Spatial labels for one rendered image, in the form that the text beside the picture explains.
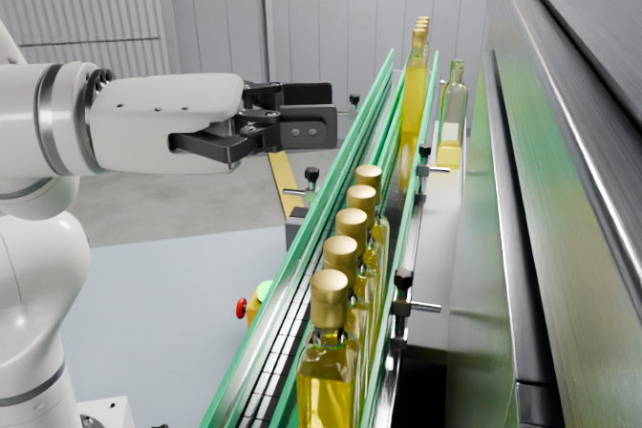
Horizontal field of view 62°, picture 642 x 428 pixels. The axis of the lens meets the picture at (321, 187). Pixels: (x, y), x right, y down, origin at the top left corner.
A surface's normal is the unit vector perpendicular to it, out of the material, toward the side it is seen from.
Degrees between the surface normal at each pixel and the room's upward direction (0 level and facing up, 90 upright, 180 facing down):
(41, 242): 52
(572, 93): 0
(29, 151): 97
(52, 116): 66
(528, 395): 0
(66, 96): 47
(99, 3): 90
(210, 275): 0
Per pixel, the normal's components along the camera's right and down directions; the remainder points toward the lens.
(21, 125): 0.04, 0.22
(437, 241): -0.01, -0.88
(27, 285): 0.63, 0.48
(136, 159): -0.05, 0.54
